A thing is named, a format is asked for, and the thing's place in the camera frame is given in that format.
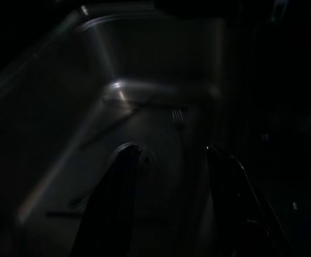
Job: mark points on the steel fork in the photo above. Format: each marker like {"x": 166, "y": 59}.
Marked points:
{"x": 177, "y": 116}

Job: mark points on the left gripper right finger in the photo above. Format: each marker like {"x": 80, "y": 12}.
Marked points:
{"x": 238, "y": 214}

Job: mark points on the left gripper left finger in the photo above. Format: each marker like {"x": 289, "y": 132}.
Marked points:
{"x": 109, "y": 208}

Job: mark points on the stainless steel sink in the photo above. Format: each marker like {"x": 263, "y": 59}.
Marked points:
{"x": 144, "y": 53}

